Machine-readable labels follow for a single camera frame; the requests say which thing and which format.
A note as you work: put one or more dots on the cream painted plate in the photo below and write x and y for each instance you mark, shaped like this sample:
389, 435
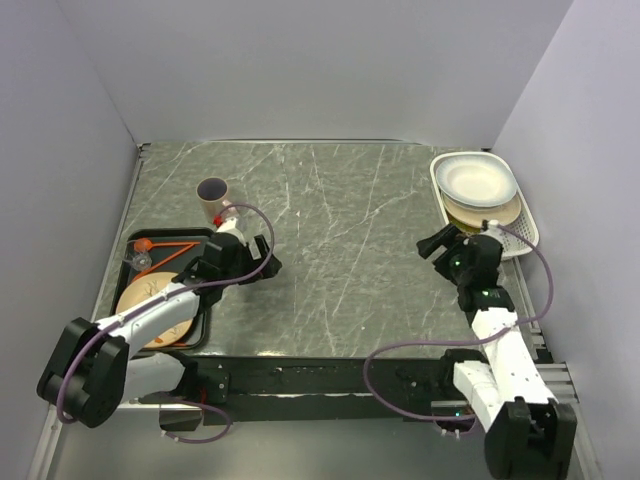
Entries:
143, 288

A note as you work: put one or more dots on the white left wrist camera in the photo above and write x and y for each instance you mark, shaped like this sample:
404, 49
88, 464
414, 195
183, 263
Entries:
231, 224

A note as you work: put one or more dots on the pink ceramic mug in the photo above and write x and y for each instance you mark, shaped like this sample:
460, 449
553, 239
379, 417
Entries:
212, 194

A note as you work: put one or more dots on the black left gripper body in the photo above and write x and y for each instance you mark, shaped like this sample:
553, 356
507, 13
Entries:
242, 266

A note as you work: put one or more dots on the black plastic tray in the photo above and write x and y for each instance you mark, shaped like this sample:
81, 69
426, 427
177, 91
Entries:
198, 333

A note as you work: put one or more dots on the clear glass small object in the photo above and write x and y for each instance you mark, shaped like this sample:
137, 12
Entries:
139, 261

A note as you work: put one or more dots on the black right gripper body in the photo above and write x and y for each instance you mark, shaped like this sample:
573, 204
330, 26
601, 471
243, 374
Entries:
464, 272

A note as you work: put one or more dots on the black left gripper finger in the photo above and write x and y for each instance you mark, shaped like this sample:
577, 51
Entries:
266, 255
267, 272

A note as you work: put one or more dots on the woven bamboo plate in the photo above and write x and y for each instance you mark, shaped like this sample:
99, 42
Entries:
467, 230

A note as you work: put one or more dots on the orange plastic chopsticks tool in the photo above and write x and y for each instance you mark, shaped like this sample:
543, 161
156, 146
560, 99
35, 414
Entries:
177, 248

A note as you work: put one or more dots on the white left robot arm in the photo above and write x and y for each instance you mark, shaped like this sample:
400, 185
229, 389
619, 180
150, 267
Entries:
95, 366

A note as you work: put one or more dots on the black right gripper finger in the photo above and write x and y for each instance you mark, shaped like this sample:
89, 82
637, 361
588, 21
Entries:
446, 237
448, 263

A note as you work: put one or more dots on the white perforated plastic bin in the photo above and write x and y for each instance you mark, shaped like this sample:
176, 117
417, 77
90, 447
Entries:
523, 234

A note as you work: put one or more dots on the black table front frame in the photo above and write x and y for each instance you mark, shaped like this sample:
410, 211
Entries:
258, 388

